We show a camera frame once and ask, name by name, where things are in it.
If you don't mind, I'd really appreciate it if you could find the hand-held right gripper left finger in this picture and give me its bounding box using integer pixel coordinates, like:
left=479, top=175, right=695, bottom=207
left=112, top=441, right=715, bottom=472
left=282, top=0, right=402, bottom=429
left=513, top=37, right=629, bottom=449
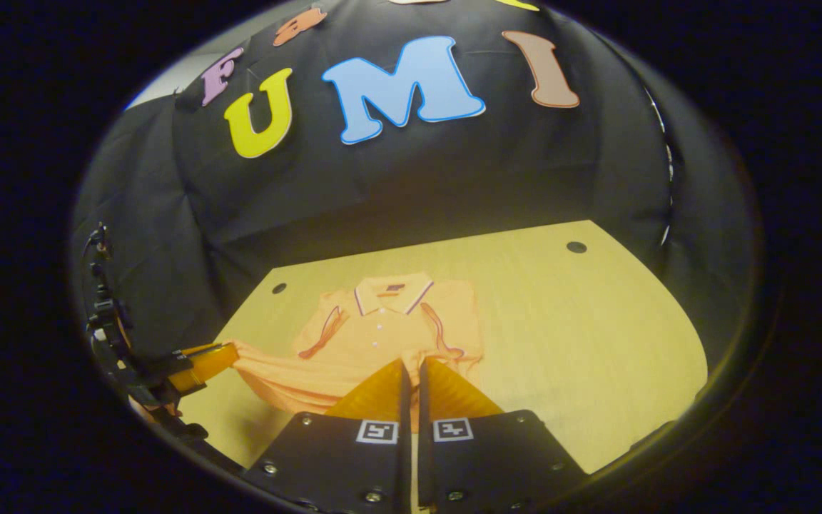
left=240, top=358, right=412, bottom=514

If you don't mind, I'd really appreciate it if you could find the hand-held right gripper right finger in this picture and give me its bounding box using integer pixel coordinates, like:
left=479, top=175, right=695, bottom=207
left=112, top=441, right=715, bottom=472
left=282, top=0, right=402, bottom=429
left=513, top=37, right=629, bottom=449
left=418, top=357, right=590, bottom=514

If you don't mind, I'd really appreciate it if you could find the orange polo T-shirt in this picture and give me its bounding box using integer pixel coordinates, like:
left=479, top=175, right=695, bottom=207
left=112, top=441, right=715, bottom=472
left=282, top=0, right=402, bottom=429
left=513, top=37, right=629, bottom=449
left=229, top=272, right=484, bottom=429

